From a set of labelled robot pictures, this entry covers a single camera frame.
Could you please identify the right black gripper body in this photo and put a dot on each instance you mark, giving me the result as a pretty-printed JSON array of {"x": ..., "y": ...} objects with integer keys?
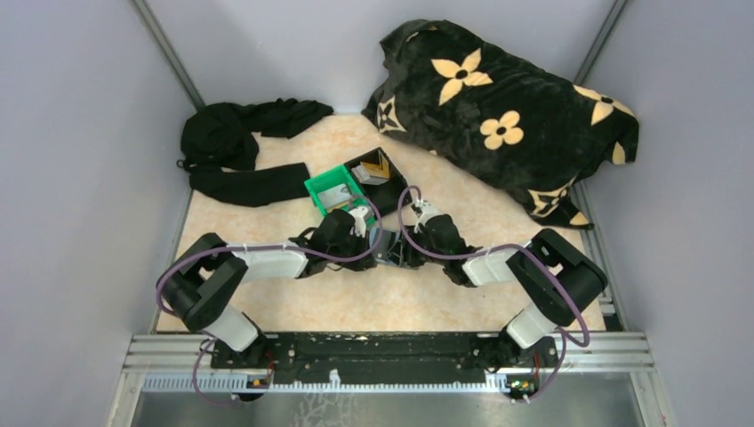
[{"x": 422, "y": 239}]

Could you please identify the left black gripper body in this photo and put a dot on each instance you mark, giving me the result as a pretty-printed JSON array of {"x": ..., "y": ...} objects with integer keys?
[{"x": 355, "y": 245}]

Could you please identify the green plastic bin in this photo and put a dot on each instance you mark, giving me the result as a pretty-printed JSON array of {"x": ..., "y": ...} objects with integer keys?
[{"x": 338, "y": 175}]

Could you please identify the gold VIP card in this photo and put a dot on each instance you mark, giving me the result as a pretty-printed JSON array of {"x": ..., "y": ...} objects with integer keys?
[{"x": 380, "y": 171}]

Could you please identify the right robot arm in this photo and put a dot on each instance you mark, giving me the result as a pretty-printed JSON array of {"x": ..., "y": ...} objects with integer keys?
[{"x": 559, "y": 280}]

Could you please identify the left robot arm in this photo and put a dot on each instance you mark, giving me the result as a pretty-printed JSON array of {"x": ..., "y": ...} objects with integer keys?
[{"x": 198, "y": 288}]

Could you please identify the cards in black bin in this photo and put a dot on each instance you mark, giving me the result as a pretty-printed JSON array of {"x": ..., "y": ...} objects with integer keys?
[{"x": 361, "y": 174}]

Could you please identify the black plastic bin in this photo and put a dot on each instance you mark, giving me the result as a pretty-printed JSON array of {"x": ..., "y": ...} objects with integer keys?
[{"x": 386, "y": 195}]

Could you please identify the black floral plush blanket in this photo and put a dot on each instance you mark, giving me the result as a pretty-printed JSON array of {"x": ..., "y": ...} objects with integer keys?
[{"x": 512, "y": 125}]

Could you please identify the black cloth garment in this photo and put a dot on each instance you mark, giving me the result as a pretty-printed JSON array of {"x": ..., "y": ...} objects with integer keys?
[{"x": 221, "y": 152}]

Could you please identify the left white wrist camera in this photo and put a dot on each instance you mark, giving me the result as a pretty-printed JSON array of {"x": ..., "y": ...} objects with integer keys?
[{"x": 361, "y": 215}]

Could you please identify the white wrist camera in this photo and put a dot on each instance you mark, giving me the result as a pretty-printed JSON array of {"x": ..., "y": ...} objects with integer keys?
[
  {"x": 424, "y": 211},
  {"x": 361, "y": 215}
]

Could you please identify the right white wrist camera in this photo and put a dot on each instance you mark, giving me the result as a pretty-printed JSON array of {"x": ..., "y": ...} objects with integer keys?
[{"x": 424, "y": 211}]

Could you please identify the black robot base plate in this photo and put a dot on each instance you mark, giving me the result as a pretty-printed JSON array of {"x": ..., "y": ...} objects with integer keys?
[{"x": 390, "y": 359}]

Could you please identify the aluminium frame rail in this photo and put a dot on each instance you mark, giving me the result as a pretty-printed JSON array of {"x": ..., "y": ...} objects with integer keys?
[{"x": 182, "y": 362}]

